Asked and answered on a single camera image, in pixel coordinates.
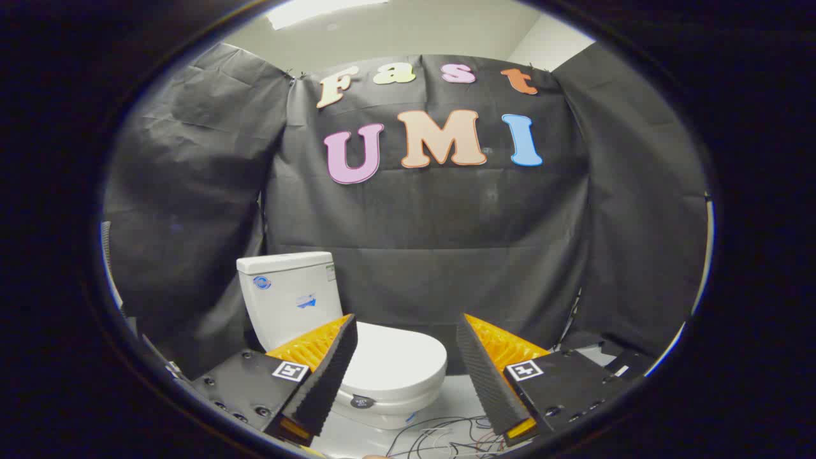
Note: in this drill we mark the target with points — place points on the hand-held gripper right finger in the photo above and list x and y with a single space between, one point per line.
486 376

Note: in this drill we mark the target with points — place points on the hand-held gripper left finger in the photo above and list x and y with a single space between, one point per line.
328 373

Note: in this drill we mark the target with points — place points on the white toilet lid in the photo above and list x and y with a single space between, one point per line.
395 354

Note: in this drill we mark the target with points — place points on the white toilet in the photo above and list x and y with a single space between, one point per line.
287 299

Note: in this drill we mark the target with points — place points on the black backdrop cloth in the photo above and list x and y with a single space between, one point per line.
446 217

